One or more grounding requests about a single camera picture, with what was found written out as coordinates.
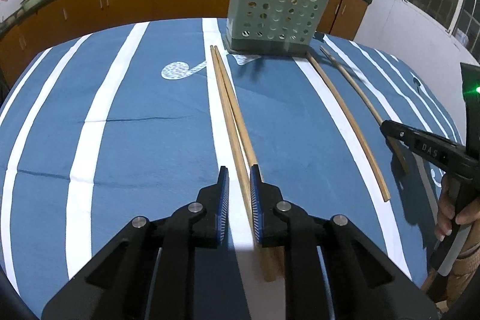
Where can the person's right forearm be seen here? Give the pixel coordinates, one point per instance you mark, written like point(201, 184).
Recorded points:
point(467, 267)

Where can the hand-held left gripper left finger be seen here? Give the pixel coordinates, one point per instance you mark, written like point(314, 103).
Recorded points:
point(223, 203)

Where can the green perforated utensil holder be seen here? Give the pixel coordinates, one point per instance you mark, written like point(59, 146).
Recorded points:
point(277, 12)

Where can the wooden chopstick pair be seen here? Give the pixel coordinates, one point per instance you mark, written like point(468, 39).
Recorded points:
point(237, 113)

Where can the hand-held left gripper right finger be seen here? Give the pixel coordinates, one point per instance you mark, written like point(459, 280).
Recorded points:
point(257, 211)

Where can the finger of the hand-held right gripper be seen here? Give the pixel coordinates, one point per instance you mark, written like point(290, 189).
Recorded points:
point(416, 143)

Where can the blue white striped tablecloth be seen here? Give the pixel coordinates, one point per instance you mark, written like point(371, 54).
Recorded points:
point(150, 155)

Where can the person's right hand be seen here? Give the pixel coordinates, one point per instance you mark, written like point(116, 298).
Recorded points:
point(446, 207)

